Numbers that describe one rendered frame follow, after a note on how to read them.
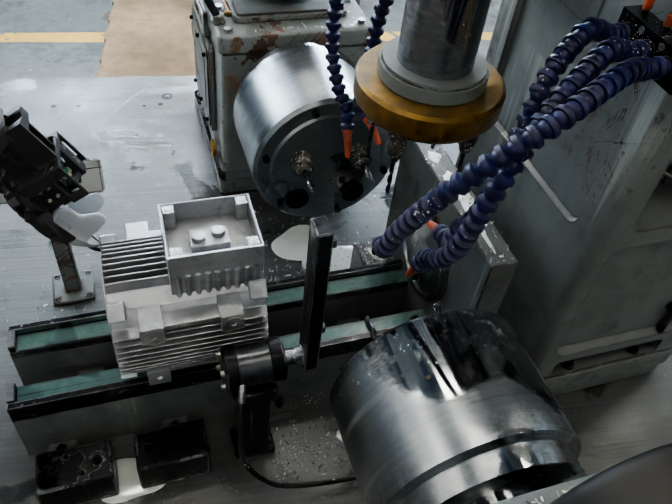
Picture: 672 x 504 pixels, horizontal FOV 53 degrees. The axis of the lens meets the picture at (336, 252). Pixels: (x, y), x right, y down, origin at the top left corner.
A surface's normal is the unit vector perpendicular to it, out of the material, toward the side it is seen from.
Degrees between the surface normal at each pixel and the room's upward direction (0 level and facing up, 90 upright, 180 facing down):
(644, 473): 23
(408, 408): 39
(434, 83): 0
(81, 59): 0
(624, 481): 29
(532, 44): 90
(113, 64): 0
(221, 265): 90
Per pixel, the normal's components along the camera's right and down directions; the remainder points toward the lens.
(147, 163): 0.09, -0.69
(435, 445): -0.42, -0.50
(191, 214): 0.29, 0.71
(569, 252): -0.95, 0.15
